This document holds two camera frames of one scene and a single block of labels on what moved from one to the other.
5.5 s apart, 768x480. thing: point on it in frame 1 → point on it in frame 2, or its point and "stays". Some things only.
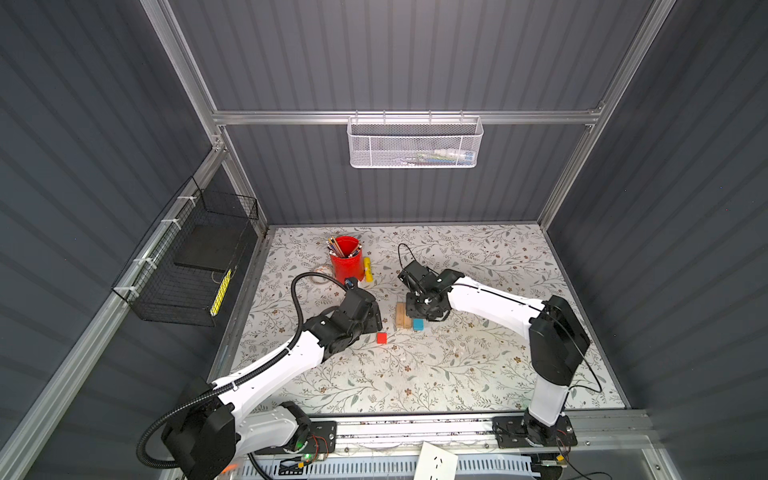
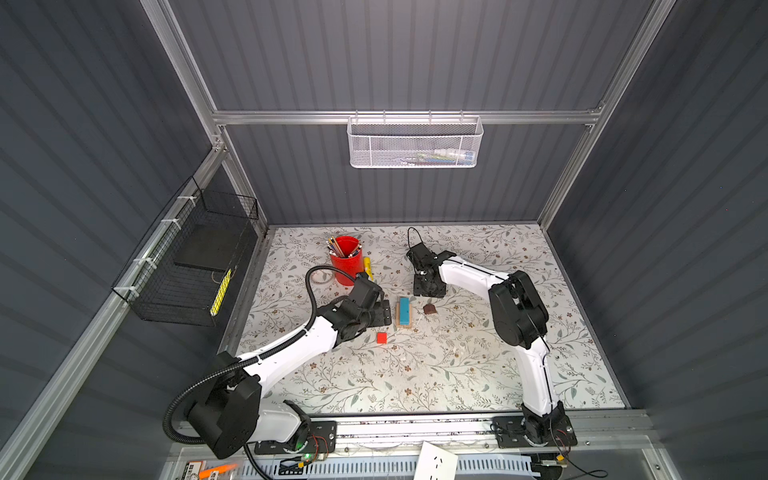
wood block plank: (399, 315) stays
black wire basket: (177, 275) stays
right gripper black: (411, 312) → (439, 293)
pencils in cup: (334, 248) stays
